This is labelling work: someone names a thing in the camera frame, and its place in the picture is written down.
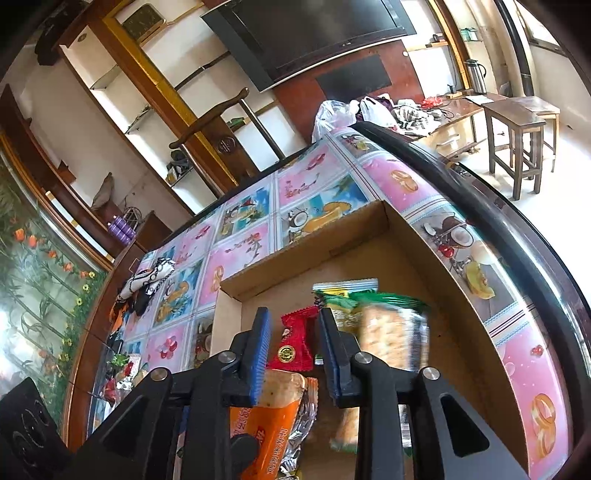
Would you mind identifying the wooden stool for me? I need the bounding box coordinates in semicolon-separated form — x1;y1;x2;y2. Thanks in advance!
505;96;561;174
481;99;548;201

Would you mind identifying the striped cloth pile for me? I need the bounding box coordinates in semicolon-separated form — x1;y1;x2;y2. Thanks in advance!
392;99;444;137

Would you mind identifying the floral wall picture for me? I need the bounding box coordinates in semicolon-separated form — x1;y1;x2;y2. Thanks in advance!
0;152;109;416

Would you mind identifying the orange cracker packet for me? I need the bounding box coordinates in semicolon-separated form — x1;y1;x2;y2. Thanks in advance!
228;371;320;480

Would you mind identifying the dark shelf ornament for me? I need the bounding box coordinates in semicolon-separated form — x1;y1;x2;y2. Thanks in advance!
165;150;195;183

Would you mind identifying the green packet yellow label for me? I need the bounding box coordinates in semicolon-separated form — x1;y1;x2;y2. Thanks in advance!
313;278;379;333

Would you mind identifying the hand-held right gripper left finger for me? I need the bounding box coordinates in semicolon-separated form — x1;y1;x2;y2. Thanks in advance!
69;307;271;480

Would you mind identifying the wooden chair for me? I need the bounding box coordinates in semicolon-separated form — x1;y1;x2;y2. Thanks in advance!
168;88;287;185

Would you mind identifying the orange black cloth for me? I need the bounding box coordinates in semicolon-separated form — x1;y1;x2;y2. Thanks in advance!
108;295;153;324

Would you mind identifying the window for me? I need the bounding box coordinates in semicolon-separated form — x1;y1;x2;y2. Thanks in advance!
512;0;573;51

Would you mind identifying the brown ornament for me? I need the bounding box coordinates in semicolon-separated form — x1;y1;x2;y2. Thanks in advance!
90;172;115;210

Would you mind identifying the small black screen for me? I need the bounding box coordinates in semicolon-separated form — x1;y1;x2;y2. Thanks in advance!
315;54;393;93

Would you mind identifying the cardboard box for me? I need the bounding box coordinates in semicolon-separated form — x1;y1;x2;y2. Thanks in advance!
210;200;529;480

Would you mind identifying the silver foil snack packet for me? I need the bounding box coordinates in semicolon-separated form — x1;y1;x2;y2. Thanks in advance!
121;354;148;393

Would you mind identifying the black television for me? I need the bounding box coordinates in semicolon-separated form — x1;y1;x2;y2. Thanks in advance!
201;0;419;93

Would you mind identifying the red packet gold label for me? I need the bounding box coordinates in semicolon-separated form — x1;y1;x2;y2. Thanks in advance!
267;305;320;372

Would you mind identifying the white patterned cloth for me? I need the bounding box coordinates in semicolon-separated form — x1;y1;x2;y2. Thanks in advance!
115;256;177;301

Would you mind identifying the metal thermos kettle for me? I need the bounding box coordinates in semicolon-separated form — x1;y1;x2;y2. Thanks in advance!
464;59;488;95

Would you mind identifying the white plastic bag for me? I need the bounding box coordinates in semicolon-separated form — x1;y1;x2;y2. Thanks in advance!
311;99;361;144
359;96;398;127

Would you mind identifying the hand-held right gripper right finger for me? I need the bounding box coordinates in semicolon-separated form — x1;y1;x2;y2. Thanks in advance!
318;307;532;480

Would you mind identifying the low wooden cabinet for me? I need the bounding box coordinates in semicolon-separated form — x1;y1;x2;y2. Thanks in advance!
406;92;509;160

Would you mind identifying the gold framed wall clock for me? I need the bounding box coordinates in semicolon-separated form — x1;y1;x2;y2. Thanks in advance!
121;4;168;40

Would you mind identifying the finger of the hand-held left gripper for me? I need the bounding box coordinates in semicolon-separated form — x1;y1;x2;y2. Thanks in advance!
228;434;259;480

